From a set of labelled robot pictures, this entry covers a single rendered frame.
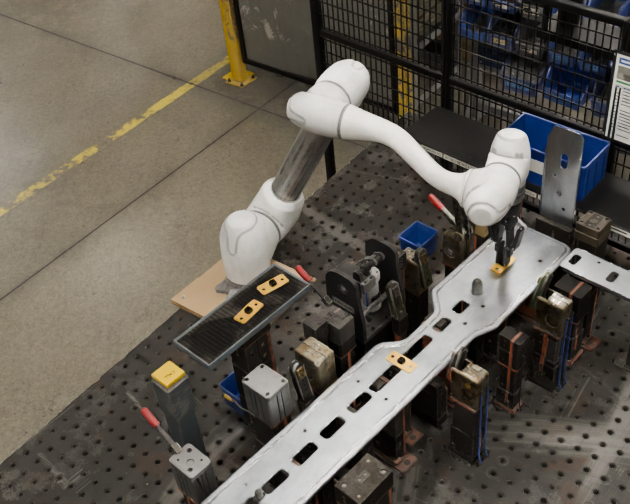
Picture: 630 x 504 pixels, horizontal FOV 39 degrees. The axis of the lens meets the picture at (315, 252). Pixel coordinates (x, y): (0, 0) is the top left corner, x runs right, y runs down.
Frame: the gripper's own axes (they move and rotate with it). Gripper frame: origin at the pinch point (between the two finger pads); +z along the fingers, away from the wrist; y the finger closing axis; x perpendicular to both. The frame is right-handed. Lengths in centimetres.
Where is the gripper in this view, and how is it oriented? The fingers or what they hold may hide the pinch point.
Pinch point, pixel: (503, 253)
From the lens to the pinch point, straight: 264.3
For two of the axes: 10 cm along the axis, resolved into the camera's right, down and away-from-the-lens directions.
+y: 7.3, 4.0, -5.5
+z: 0.9, 7.5, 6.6
